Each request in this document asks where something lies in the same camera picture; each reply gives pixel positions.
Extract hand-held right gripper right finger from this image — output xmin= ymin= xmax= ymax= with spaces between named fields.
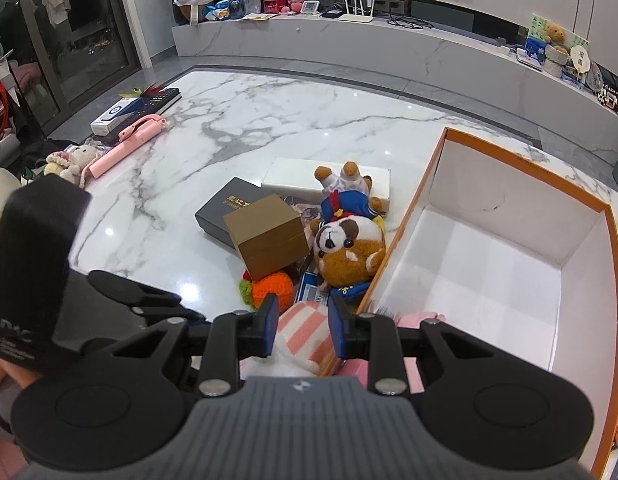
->
xmin=329 ymin=294 xmax=514 ymax=397

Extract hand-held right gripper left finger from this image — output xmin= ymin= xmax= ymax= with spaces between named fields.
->
xmin=96 ymin=294 xmax=280 ymax=397

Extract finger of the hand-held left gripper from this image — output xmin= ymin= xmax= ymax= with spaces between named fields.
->
xmin=88 ymin=269 xmax=183 ymax=315
xmin=131 ymin=304 xmax=208 ymax=333

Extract pink striped plush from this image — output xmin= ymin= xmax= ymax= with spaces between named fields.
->
xmin=239 ymin=301 xmax=340 ymax=378

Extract brown cardboard box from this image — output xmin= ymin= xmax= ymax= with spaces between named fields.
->
xmin=223 ymin=194 xmax=314 ymax=281

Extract black gift box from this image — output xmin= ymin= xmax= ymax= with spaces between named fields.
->
xmin=195 ymin=176 xmax=280 ymax=251

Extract orange storage box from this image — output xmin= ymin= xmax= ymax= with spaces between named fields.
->
xmin=319 ymin=126 xmax=618 ymax=478

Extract orange crochet fruit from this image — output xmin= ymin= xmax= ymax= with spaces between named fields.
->
xmin=239 ymin=269 xmax=294 ymax=311

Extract blue packet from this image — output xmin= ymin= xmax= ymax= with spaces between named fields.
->
xmin=298 ymin=271 xmax=334 ymax=306

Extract brown bear plush blue outfit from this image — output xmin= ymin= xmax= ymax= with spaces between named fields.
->
xmin=309 ymin=160 xmax=390 ymax=303

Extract small white bunny plush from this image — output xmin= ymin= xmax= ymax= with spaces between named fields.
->
xmin=44 ymin=144 xmax=97 ymax=187

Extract pink selfie stick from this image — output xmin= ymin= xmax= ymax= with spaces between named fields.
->
xmin=84 ymin=114 xmax=167 ymax=178

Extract white and blue box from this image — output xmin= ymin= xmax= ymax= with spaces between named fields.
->
xmin=90 ymin=97 xmax=150 ymax=136

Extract black remote control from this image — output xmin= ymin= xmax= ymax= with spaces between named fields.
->
xmin=138 ymin=87 xmax=182 ymax=114

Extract colourful paper toy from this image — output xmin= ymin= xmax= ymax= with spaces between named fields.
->
xmin=119 ymin=85 xmax=164 ymax=102

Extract marble tv console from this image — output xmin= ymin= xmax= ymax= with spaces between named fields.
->
xmin=171 ymin=10 xmax=618 ymax=171

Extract snack packet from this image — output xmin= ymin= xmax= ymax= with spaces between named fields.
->
xmin=205 ymin=0 xmax=232 ymax=22

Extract white router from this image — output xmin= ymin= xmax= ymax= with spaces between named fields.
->
xmin=338 ymin=0 xmax=377 ymax=23

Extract red box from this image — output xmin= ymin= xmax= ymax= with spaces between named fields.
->
xmin=263 ymin=0 xmax=304 ymax=15

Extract white flat device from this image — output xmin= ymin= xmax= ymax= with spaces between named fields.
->
xmin=514 ymin=47 xmax=544 ymax=69

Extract bear plush in knitted basket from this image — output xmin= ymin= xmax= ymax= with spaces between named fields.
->
xmin=541 ymin=22 xmax=573 ymax=79

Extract blue green picture card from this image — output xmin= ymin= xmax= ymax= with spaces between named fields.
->
xmin=526 ymin=12 xmax=590 ymax=72

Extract checkered toy cars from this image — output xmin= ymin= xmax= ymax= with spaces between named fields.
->
xmin=596 ymin=85 xmax=618 ymax=112

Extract round paper fan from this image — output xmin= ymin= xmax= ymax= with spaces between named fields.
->
xmin=569 ymin=47 xmax=592 ymax=82

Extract black cables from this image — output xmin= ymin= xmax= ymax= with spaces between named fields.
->
xmin=386 ymin=12 xmax=432 ymax=29

